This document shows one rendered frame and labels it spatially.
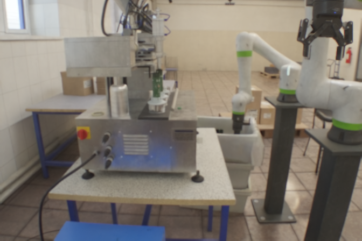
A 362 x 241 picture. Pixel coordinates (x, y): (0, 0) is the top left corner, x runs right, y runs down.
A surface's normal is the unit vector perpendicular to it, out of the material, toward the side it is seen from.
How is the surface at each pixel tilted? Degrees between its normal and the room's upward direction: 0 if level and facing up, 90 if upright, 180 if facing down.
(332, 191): 90
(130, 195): 0
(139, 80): 90
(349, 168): 90
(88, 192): 0
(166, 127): 90
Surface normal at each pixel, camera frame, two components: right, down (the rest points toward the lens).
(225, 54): -0.03, 0.25
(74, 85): -0.30, 0.24
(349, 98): -0.51, 0.19
